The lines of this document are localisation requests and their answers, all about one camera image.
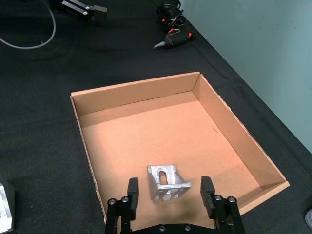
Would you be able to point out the shallow brown cardboard tray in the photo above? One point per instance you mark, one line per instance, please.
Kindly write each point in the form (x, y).
(170, 134)

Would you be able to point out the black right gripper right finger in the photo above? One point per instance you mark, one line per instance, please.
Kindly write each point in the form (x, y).
(207, 195)

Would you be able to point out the plain pale wall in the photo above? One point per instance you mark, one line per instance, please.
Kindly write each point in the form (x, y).
(268, 48)

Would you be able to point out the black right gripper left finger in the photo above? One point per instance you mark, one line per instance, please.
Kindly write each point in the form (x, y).
(132, 195)

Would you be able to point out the roll of silver tape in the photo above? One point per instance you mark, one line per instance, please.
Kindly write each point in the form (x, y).
(309, 218)

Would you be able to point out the black table cloth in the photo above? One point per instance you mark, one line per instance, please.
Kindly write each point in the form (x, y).
(36, 109)

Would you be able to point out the silver metal corner bracket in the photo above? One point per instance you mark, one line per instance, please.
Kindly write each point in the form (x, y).
(153, 185)

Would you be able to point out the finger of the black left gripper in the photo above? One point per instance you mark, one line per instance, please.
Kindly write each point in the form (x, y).
(97, 18)
(78, 6)

